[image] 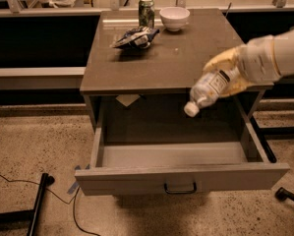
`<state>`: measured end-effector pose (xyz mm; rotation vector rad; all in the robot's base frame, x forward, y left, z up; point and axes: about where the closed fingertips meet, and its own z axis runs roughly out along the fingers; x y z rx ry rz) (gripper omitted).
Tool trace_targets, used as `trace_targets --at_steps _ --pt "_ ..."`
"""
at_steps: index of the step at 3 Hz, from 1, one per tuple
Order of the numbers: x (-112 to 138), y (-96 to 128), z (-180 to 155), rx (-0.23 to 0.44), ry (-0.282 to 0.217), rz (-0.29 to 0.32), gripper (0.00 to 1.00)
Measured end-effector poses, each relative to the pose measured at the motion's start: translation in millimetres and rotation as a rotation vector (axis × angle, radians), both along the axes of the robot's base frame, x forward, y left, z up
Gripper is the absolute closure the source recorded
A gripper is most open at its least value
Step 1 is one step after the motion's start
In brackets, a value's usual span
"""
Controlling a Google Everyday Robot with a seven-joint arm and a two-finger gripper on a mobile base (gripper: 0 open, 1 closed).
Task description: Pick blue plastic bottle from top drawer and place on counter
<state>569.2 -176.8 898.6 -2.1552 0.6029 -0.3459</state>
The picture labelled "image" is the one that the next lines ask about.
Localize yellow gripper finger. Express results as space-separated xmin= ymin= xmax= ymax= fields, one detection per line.
xmin=219 ymin=76 xmax=254 ymax=97
xmin=203 ymin=46 xmax=241 ymax=73

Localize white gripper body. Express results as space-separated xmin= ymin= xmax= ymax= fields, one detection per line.
xmin=237 ymin=35 xmax=281 ymax=85

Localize clear plastic bottle white cap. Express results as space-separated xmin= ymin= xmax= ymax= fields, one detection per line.
xmin=184 ymin=67 xmax=240 ymax=117

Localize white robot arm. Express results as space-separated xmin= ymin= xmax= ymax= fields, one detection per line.
xmin=203 ymin=30 xmax=294 ymax=97

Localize open grey top drawer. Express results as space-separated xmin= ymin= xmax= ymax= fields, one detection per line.
xmin=74 ymin=93 xmax=291 ymax=197

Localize grey cabinet with counter top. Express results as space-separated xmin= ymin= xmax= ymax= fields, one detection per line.
xmin=79 ymin=7 xmax=274 ymax=133

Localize white ceramic bowl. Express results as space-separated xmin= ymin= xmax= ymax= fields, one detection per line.
xmin=159 ymin=7 xmax=190 ymax=31

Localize blue white chip bag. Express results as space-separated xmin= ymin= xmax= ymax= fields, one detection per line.
xmin=111 ymin=27 xmax=159 ymax=49

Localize green soda can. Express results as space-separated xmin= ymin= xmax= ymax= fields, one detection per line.
xmin=139 ymin=0 xmax=154 ymax=28

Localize black caster leg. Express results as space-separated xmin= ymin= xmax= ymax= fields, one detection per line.
xmin=275 ymin=187 xmax=294 ymax=202

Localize blue tape strip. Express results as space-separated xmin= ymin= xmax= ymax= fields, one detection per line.
xmin=67 ymin=164 xmax=90 ymax=195

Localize black metal stand leg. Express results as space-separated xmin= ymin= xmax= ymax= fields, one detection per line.
xmin=0 ymin=173 xmax=55 ymax=236

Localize black drawer handle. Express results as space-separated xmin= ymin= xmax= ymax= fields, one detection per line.
xmin=163 ymin=182 xmax=198 ymax=195

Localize black floor cable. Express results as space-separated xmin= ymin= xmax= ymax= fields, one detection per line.
xmin=0 ymin=166 xmax=101 ymax=236

